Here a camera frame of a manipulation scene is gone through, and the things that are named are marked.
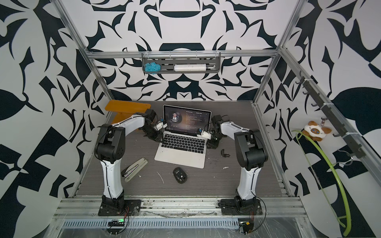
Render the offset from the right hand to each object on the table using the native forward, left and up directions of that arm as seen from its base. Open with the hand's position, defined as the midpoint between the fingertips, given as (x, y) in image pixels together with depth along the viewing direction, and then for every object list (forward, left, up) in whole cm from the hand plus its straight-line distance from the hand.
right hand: (208, 139), depth 99 cm
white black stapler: (-21, +44, +3) cm, 49 cm away
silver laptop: (-4, +18, +1) cm, 18 cm away
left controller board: (-45, +46, -2) cm, 64 cm away
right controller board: (-46, -15, -2) cm, 49 cm away
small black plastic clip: (-11, -9, 0) cm, 15 cm away
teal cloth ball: (+30, +34, +35) cm, 57 cm away
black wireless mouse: (-24, +17, +3) cm, 30 cm away
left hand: (+1, +33, +1) cm, 33 cm away
